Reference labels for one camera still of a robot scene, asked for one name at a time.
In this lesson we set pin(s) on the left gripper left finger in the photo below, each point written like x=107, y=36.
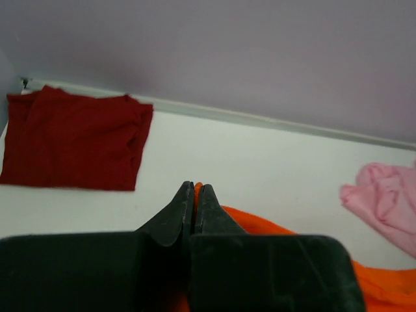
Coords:
x=91, y=271

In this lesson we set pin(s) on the orange t-shirt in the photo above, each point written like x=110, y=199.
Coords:
x=383, y=289

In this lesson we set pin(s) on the dark red folded t-shirt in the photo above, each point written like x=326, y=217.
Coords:
x=57, y=139

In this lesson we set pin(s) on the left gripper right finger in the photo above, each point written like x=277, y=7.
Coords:
x=232, y=270

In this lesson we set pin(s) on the pink t-shirt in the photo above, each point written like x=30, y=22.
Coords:
x=383, y=196

